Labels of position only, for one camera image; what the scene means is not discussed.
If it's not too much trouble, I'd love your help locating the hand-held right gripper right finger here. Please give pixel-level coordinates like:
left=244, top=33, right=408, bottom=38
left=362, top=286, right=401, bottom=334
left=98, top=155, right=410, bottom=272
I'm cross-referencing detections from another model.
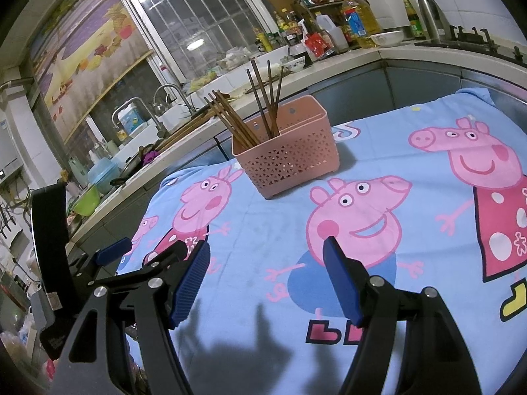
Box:
left=322, top=236, right=483, bottom=395

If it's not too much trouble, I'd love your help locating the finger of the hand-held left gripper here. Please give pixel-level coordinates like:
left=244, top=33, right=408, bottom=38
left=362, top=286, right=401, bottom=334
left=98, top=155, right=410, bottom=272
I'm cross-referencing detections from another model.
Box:
left=142, top=240, right=189, bottom=271
left=80, top=237, right=133, bottom=281

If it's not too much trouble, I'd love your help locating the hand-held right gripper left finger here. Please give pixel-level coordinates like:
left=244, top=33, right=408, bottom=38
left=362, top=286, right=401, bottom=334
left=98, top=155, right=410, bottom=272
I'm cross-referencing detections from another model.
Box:
left=51, top=241, right=212, bottom=395

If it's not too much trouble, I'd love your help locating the pink plastic utensil basket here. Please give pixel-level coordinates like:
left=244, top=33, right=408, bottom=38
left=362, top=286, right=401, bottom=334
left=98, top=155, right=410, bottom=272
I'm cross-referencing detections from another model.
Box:
left=231, top=94, right=341, bottom=200

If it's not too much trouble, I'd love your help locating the pile of wooden chopsticks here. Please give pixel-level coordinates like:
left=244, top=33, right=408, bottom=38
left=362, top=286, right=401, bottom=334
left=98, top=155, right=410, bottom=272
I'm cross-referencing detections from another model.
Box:
left=203, top=89, right=263, bottom=147

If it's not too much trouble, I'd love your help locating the single brown chopstick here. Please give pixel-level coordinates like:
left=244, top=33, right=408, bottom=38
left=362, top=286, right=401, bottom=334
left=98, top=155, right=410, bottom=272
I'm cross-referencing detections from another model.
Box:
left=273, top=67, right=285, bottom=136
left=251, top=60, right=272, bottom=137
left=267, top=60, right=276, bottom=137
left=246, top=68, right=270, bottom=138

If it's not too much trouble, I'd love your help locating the green plastic basin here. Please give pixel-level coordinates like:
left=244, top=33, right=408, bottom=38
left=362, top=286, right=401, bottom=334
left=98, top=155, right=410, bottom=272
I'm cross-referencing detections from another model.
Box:
left=72, top=185, right=102, bottom=217

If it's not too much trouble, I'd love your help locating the light blue lidded container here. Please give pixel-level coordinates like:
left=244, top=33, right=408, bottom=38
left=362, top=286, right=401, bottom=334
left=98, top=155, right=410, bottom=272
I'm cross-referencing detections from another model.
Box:
left=88, top=157, right=120, bottom=194

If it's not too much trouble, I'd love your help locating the blue printed cartoon blanket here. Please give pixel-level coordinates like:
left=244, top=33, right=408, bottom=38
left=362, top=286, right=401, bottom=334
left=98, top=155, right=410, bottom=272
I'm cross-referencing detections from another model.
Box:
left=117, top=87, right=527, bottom=395

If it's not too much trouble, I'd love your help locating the blue label white container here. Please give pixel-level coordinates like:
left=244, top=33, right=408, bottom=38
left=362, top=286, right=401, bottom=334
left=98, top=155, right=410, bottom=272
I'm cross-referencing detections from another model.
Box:
left=117, top=105, right=147, bottom=133

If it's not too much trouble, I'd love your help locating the square chrome faucet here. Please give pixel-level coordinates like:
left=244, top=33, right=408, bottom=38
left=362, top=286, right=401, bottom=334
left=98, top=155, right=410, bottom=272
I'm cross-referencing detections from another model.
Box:
left=112, top=96, right=164, bottom=139

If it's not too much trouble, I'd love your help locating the curved chrome faucet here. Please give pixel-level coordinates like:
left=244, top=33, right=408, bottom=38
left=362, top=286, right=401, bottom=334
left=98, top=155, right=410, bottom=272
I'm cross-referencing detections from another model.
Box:
left=154, top=83, right=195, bottom=117

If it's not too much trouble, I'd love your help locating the barred window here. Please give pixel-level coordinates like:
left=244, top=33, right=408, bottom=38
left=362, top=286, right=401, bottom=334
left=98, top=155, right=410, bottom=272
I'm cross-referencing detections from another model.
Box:
left=105, top=0, right=275, bottom=88

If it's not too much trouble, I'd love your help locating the red packet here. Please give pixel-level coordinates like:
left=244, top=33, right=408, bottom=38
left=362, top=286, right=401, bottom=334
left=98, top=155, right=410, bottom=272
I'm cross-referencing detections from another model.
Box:
left=302, top=33, right=334, bottom=61

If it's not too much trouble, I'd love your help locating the white bowl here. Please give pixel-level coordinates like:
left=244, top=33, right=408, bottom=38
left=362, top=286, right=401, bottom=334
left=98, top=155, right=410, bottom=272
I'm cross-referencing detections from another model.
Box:
left=369, top=30, right=404, bottom=47

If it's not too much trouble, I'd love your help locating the white plastic jug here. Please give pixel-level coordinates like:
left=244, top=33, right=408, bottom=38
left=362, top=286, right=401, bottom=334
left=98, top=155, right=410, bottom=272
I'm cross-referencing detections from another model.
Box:
left=315, top=14, right=349, bottom=54

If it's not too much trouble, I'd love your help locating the row of condiment bottles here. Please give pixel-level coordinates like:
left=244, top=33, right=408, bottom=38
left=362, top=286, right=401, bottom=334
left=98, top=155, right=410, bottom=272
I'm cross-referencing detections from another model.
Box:
left=253, top=8, right=308, bottom=52

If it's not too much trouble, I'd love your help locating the large cooking oil bottle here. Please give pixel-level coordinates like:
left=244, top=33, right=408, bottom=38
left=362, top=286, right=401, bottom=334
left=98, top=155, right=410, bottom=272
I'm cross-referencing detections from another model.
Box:
left=342, top=0, right=384, bottom=48

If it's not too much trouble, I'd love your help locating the black gas stove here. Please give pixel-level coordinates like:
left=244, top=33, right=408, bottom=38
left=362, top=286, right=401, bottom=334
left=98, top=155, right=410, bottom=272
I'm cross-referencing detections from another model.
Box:
left=414, top=25, right=527, bottom=65

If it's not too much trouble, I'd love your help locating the green glass bottle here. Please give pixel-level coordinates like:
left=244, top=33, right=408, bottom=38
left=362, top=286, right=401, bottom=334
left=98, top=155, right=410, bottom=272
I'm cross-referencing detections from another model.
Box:
left=401, top=0, right=427, bottom=40

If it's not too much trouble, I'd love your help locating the fruit wall poster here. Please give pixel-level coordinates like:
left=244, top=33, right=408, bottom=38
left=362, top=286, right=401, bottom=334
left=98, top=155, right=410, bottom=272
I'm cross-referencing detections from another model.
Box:
left=27, top=0, right=155, bottom=141

